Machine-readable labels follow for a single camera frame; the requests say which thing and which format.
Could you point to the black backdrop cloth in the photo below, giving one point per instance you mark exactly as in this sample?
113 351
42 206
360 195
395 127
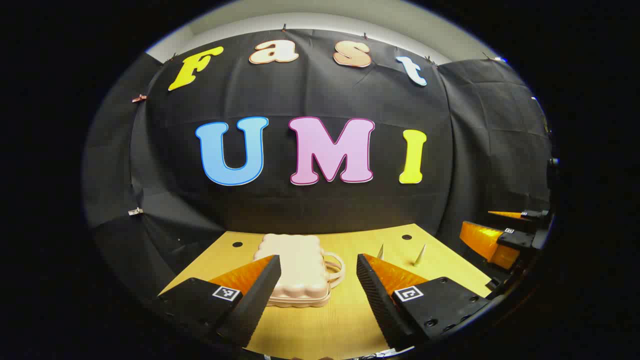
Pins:
300 210

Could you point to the copper cloth clip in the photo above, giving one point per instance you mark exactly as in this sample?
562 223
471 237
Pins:
139 98

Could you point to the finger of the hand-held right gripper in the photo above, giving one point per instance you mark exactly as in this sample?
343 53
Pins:
516 239
530 215

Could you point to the pink suitcase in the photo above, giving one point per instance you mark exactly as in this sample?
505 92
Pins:
300 265

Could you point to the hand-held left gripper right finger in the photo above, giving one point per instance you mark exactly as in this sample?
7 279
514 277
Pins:
377 300

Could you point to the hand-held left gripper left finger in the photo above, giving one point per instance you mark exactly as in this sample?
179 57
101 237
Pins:
255 305

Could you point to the white cloth clip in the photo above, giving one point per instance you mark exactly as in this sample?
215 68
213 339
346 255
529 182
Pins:
135 211

